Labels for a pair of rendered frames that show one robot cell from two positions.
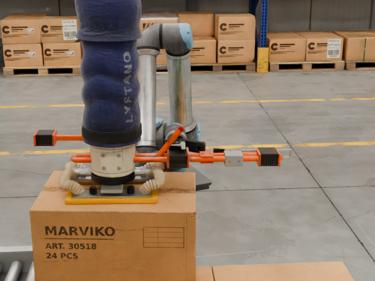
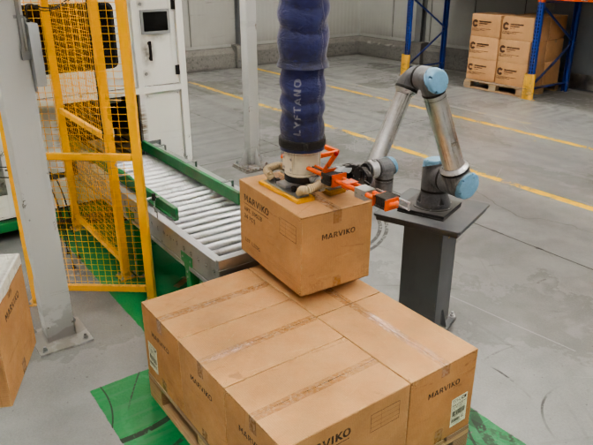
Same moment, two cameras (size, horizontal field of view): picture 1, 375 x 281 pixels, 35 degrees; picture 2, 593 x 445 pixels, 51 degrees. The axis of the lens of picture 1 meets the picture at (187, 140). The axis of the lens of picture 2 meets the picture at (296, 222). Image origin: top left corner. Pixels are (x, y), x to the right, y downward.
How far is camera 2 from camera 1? 222 cm
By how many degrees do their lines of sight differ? 54
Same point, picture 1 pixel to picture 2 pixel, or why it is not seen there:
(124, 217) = (272, 204)
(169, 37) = (416, 79)
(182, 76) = (434, 118)
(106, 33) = (282, 62)
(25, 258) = not seen: hidden behind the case
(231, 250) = (544, 333)
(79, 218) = (255, 194)
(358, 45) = not seen: outside the picture
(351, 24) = not seen: outside the picture
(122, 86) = (292, 106)
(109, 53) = (285, 78)
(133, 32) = (303, 64)
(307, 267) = (439, 333)
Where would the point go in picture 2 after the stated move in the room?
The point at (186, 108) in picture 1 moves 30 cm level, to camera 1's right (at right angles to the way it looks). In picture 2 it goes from (446, 153) to (492, 169)
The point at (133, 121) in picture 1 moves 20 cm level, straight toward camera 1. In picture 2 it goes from (300, 136) to (265, 143)
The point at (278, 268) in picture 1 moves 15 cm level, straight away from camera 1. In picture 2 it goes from (417, 320) to (445, 313)
